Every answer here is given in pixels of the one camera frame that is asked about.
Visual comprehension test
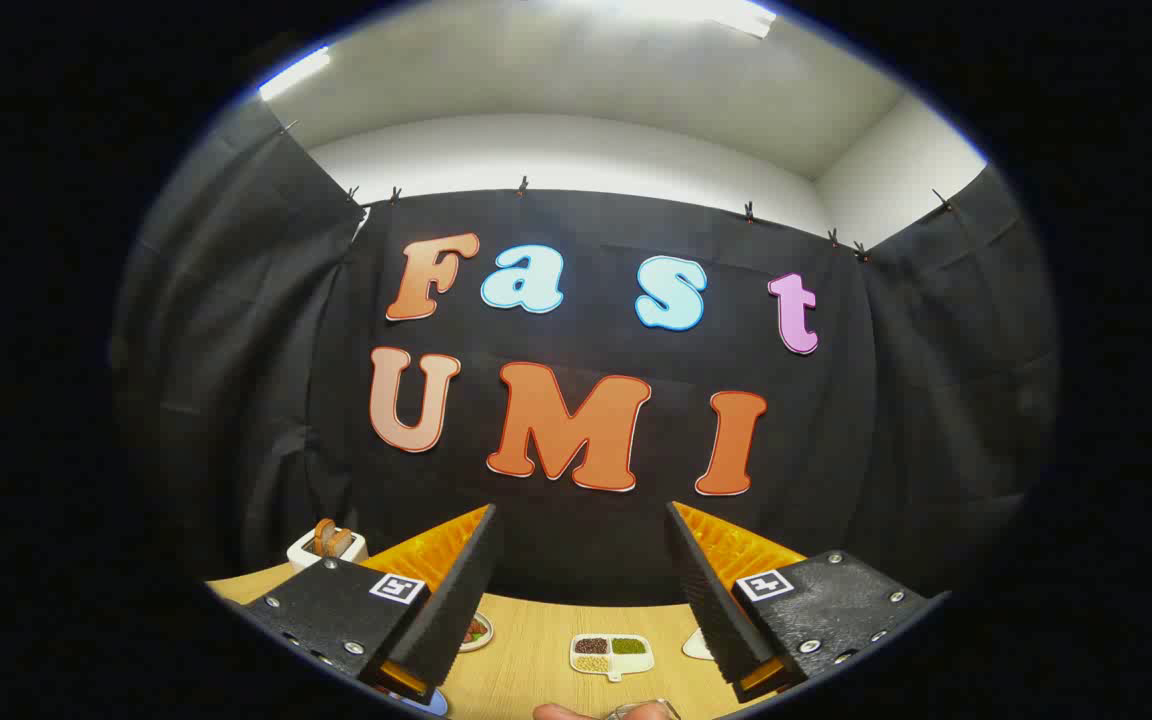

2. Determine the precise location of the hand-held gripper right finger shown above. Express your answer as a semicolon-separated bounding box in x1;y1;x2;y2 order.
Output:
663;500;949;704

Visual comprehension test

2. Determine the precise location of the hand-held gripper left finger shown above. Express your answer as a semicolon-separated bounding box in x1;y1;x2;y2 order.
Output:
233;503;499;706

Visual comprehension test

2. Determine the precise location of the white divided dish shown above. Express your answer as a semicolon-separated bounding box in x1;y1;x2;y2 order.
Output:
569;633;654;683

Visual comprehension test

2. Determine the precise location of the white toaster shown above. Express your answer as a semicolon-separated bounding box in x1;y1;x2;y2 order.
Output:
286;527;369;573

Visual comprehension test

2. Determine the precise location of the row of small black clips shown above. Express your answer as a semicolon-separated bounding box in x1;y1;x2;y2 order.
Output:
279;118;955;263

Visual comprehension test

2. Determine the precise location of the ceiling light strip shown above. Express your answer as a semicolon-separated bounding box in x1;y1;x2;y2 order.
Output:
258;45;332;101

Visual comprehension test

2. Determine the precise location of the metal wire basket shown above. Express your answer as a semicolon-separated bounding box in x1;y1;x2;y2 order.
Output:
604;698;682;720

